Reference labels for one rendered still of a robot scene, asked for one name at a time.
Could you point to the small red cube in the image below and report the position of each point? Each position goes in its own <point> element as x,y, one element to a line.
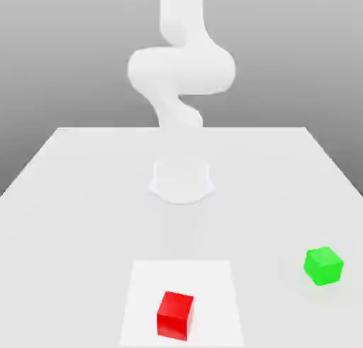
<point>174,315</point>

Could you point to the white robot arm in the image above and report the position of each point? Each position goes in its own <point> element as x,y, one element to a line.
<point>181,70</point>

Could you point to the small green cube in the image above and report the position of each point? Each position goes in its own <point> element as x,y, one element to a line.
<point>323,265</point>

